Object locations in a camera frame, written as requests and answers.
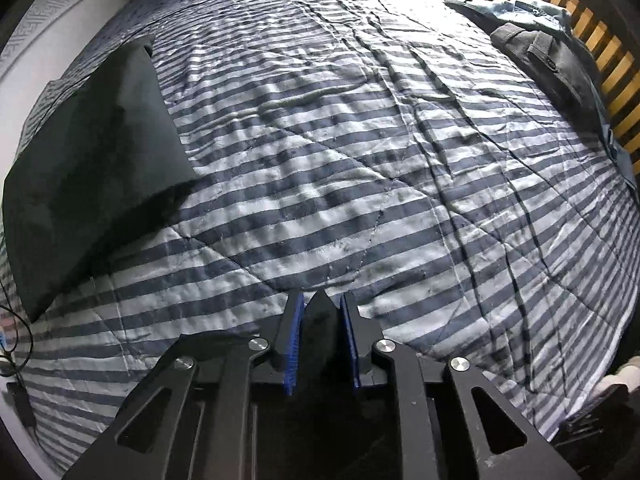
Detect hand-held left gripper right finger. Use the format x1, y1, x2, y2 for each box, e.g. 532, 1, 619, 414
340, 290, 581, 480

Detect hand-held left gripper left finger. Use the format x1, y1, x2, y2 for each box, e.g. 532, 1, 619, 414
62, 291, 306, 480

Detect dark pants with pink lining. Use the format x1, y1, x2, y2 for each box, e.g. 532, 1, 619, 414
180, 289, 351, 401

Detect black pants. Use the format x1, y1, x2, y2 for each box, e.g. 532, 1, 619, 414
2, 34, 198, 323

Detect dark grey cargo pants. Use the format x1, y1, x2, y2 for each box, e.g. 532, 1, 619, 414
490, 22, 608, 126

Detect striped blanket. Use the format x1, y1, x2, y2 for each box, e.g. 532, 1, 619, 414
0, 0, 636, 471

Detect wooden slatted headboard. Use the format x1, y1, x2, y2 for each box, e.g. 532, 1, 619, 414
470, 0, 640, 171

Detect black cable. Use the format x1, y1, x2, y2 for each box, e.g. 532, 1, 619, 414
0, 280, 37, 428

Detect white patterned bed frame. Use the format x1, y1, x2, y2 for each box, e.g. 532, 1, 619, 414
0, 0, 136, 131

